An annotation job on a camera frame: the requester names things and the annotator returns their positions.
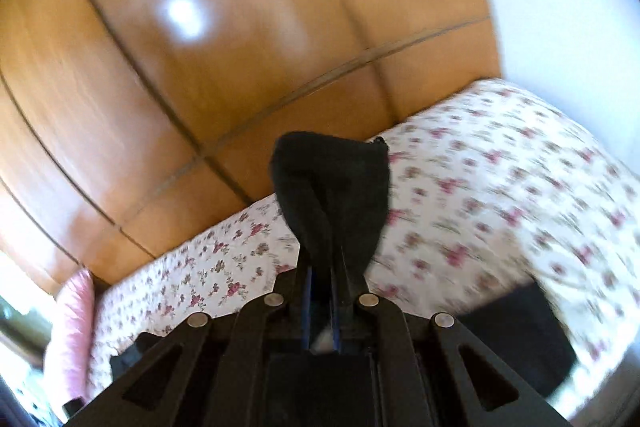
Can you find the floral bedspread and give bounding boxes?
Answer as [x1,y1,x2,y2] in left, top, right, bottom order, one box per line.
[84,78,640,410]

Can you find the pink pillow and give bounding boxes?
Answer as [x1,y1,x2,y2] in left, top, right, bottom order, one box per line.
[42,268,97,409]

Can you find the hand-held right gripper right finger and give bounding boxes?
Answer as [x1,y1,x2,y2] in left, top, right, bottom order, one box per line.
[331,246,572,427]

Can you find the black pants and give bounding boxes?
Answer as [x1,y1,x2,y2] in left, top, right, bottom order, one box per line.
[110,132,577,400]

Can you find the wooden panel headboard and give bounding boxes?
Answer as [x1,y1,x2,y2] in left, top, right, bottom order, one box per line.
[0,0,503,290]

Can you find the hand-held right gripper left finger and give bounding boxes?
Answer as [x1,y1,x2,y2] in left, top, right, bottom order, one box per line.
[64,256,315,427]

